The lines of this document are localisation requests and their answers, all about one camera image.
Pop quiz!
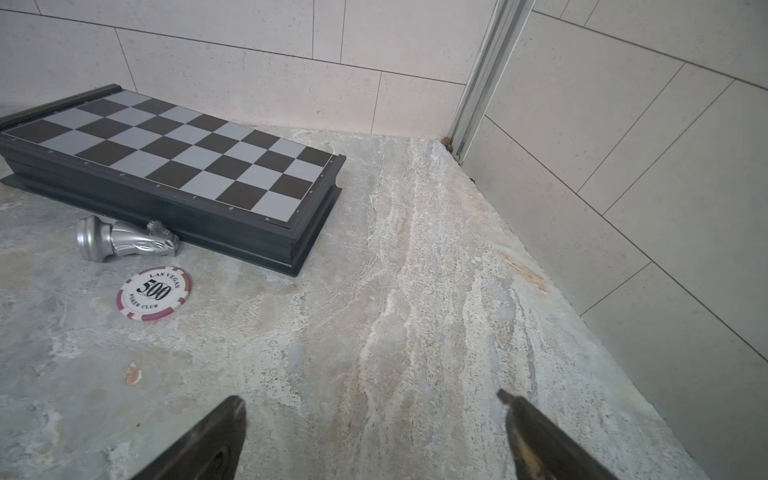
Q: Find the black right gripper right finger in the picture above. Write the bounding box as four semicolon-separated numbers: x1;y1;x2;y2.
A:
497;389;617;480

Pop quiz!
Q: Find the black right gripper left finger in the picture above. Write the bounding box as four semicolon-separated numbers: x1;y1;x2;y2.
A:
133;395;247;480

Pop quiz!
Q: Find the red white poker chip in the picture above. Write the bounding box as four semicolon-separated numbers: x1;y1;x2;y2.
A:
116;266;192;322

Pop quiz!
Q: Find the folded black chess board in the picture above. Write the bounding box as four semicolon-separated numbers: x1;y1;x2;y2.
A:
1;84;345;276

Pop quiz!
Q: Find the aluminium corner profile right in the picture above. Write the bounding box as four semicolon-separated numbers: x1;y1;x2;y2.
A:
443;0;535;165

